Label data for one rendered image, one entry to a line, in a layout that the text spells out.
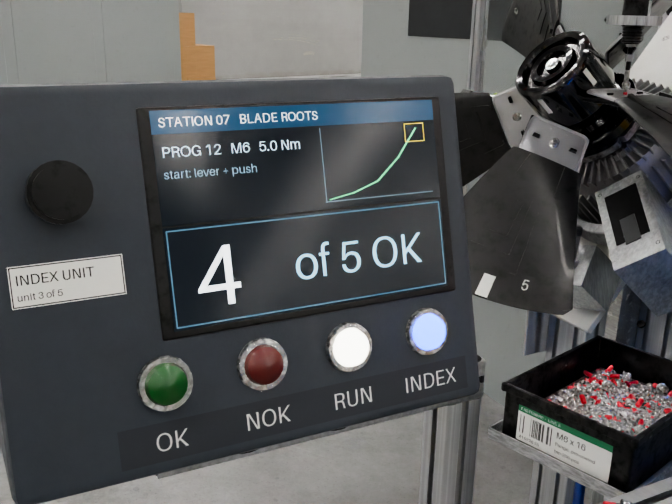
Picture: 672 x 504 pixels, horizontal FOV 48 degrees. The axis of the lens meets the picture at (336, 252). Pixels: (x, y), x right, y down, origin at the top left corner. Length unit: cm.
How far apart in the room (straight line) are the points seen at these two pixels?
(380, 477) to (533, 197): 138
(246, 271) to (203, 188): 5
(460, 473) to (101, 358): 31
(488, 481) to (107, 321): 203
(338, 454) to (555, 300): 147
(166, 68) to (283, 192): 651
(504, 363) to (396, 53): 197
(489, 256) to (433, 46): 284
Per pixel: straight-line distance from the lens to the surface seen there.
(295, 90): 40
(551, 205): 110
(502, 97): 124
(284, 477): 230
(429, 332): 43
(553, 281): 104
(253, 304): 39
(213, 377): 39
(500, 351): 258
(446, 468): 58
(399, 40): 400
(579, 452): 90
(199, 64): 932
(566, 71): 114
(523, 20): 144
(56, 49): 652
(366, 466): 235
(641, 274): 109
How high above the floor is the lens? 129
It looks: 18 degrees down
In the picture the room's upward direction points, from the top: 1 degrees clockwise
